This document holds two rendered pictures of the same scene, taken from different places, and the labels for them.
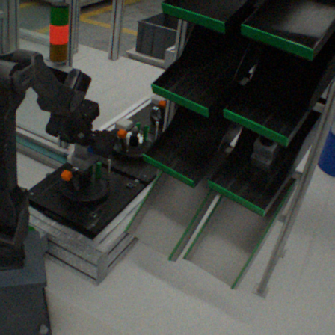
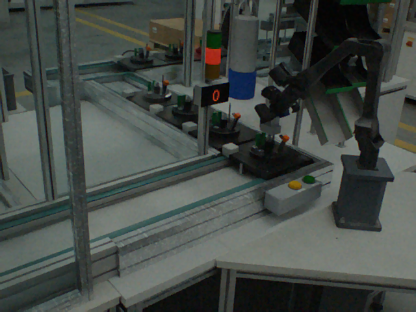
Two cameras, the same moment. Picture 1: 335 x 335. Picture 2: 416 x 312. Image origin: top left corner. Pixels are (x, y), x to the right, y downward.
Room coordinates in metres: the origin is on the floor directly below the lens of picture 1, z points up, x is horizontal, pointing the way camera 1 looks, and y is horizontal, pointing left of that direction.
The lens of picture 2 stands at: (0.39, 1.75, 1.73)
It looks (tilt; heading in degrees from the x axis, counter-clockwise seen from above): 26 degrees down; 296
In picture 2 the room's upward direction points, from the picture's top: 4 degrees clockwise
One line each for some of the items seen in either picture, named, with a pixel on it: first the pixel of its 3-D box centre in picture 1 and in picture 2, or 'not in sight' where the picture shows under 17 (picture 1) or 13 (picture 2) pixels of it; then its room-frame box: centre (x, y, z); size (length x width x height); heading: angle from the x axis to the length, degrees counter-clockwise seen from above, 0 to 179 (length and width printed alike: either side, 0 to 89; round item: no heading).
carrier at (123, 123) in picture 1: (134, 137); (223, 121); (1.16, 0.10, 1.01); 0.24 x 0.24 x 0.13; 67
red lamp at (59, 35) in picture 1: (58, 32); (212, 54); (1.11, 0.33, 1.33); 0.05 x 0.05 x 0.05
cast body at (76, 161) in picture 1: (87, 149); (269, 121); (0.94, 0.19, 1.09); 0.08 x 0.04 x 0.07; 157
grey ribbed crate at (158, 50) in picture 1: (188, 40); not in sight; (3.05, -0.05, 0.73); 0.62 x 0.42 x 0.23; 67
